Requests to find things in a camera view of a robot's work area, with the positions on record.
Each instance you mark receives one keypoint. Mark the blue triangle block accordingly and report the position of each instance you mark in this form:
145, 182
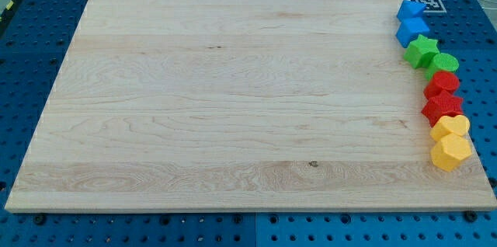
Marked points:
410, 9

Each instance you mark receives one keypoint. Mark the light wooden board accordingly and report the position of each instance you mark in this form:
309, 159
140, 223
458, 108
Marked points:
238, 105

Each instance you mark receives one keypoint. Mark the blue cube block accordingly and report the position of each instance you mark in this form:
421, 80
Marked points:
409, 30

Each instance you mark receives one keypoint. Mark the green star block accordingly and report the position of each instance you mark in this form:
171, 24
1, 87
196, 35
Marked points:
421, 51

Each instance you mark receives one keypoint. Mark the red cylinder block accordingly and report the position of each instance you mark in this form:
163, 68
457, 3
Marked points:
442, 81

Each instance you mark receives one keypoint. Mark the green cylinder block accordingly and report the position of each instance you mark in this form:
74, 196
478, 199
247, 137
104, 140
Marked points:
441, 62

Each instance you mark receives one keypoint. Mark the red star block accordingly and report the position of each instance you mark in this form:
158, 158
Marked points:
443, 104

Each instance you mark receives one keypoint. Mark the yellow hexagon block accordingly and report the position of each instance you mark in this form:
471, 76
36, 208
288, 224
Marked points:
450, 152

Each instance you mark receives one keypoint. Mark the yellow heart block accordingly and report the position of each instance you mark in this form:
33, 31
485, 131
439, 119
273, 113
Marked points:
458, 125

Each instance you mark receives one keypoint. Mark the white fiducial marker tag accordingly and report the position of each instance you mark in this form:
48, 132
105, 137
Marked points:
433, 6

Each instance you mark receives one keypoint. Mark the black bolt left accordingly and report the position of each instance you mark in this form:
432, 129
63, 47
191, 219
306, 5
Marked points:
39, 219

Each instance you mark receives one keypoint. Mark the black bolt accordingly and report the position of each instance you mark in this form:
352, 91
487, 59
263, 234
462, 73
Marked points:
470, 216
39, 219

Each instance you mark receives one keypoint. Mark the black bolt right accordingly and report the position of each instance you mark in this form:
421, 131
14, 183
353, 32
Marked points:
470, 216

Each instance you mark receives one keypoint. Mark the yellow black hazard tape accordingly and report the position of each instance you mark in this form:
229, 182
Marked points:
10, 9

